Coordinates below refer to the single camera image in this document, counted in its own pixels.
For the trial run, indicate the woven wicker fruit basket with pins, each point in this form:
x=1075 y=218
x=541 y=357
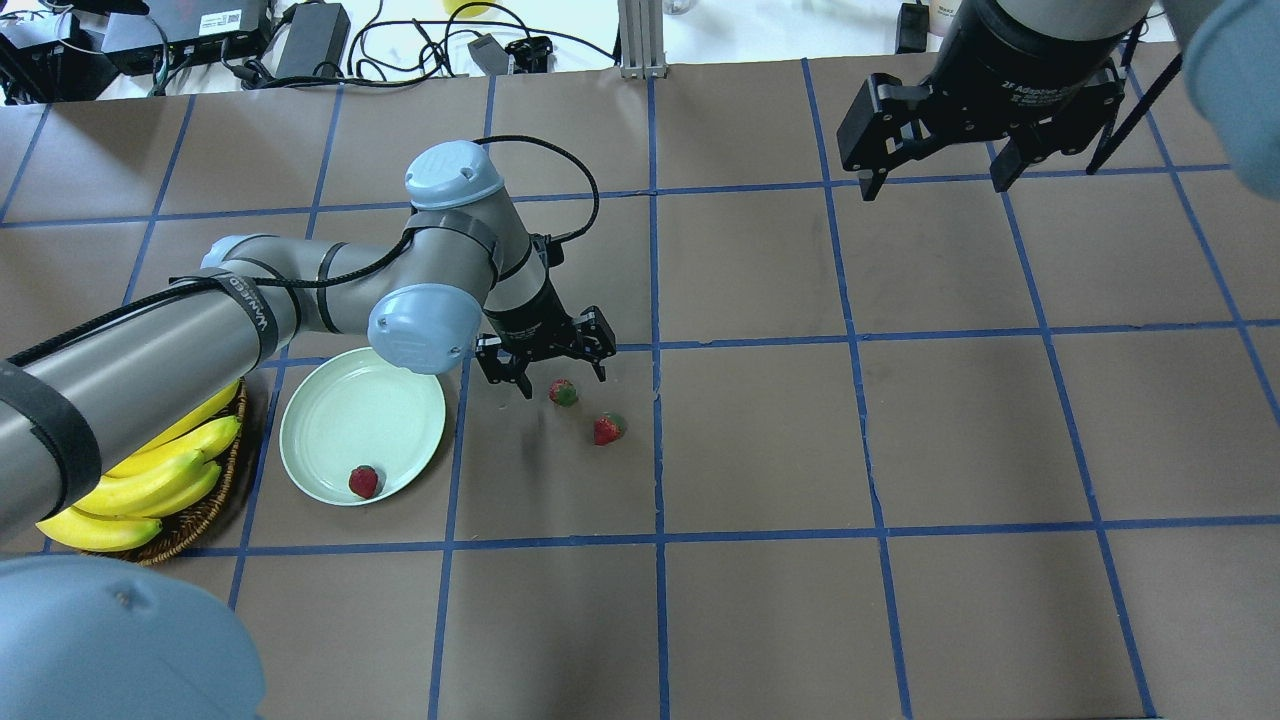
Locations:
x=190 y=520

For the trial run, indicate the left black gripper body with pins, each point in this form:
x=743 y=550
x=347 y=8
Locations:
x=527 y=318

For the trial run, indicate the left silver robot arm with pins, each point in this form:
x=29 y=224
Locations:
x=88 y=637

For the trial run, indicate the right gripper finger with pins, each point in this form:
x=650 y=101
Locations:
x=1018 y=154
x=871 y=177

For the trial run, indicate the black power adapter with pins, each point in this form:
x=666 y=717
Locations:
x=316 y=35

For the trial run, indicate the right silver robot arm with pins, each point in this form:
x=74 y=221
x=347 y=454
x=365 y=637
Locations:
x=1227 y=60

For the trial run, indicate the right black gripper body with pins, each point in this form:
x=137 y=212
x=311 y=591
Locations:
x=1010 y=72

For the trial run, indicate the yellow banana bunch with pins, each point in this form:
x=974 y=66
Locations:
x=150 y=480

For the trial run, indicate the aluminium frame post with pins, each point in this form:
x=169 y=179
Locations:
x=641 y=39

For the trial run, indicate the light green plate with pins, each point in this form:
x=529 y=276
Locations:
x=358 y=409

